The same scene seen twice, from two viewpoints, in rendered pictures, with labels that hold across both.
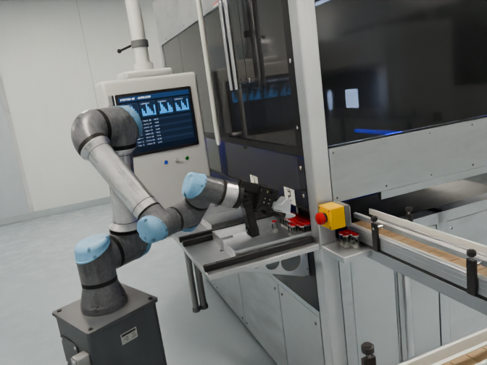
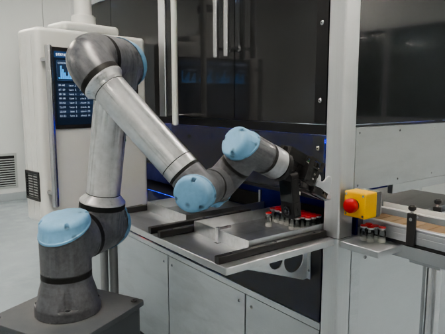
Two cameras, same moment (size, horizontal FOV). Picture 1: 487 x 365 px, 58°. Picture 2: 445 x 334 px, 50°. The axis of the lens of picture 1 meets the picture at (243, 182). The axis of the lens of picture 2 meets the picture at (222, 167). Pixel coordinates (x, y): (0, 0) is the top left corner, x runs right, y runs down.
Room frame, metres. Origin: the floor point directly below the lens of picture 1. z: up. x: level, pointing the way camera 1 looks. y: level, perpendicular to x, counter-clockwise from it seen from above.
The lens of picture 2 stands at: (0.24, 0.49, 1.28)
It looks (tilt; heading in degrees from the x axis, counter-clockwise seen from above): 8 degrees down; 343
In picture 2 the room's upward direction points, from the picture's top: straight up
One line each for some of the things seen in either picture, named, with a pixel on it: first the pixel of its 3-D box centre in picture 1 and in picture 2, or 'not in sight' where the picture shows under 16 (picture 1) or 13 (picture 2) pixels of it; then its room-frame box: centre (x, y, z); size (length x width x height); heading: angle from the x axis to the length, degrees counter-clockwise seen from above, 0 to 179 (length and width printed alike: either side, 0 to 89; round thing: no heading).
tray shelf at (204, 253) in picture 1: (239, 232); (218, 226); (1.70, 0.04, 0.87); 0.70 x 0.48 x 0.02; 20
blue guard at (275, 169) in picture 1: (218, 156); (159, 142); (2.38, 0.12, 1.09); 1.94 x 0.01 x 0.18; 20
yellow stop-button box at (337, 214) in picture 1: (333, 215); (361, 203); (1.37, -0.28, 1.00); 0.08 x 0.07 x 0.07; 110
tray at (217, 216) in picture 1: (239, 213); (205, 205); (1.88, 0.04, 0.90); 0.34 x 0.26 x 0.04; 110
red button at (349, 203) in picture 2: (322, 218); (351, 205); (1.35, -0.23, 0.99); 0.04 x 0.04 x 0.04; 20
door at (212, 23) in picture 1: (227, 74); (197, 42); (2.10, 0.01, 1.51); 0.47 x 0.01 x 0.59; 20
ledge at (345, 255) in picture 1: (350, 249); (373, 244); (1.37, -0.32, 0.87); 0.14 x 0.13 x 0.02; 110
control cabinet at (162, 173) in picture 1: (156, 145); (87, 120); (2.34, 0.43, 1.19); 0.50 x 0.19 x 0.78; 119
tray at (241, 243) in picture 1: (266, 234); (263, 226); (1.55, -0.06, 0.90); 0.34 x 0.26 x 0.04; 110
